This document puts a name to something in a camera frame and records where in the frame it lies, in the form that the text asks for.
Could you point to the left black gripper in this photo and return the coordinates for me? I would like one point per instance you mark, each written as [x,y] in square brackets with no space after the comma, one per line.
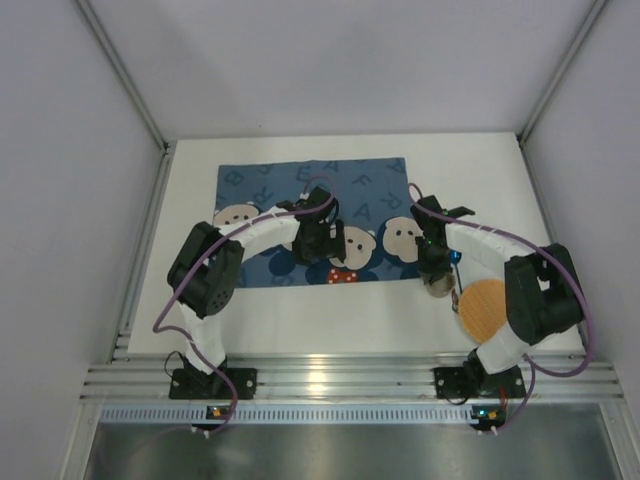
[320,248]

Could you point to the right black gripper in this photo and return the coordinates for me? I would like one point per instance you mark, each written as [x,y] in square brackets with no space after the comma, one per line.
[433,265]

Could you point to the small beige ceramic cup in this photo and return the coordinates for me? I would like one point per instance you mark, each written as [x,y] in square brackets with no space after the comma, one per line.
[442,289]

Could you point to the blue cartoon placemat cloth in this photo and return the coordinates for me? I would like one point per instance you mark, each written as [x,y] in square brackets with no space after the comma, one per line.
[373,204]

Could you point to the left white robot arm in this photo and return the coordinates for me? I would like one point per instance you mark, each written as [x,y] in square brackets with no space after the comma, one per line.
[208,267]

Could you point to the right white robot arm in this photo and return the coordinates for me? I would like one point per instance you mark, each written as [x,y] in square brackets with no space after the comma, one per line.
[542,291]

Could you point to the orange woven round coaster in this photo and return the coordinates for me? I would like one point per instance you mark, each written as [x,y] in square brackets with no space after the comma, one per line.
[482,309]

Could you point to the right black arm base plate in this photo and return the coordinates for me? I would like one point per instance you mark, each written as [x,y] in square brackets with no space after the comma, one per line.
[456,384]

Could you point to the perforated metal cable strip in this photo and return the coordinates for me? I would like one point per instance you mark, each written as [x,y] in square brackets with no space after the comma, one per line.
[301,414]

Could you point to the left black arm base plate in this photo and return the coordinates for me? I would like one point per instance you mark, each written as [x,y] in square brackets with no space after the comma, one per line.
[189,384]

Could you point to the aluminium mounting rail frame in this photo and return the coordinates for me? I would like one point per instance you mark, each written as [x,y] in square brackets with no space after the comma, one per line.
[326,378]

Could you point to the right aluminium corner post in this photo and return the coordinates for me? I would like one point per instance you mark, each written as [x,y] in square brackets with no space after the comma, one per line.
[587,24]

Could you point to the aluminium corner post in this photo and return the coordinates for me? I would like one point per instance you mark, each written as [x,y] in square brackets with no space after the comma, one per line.
[587,24]
[96,28]

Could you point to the left aluminium corner post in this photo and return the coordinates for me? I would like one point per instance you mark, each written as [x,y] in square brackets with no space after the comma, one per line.
[96,28]

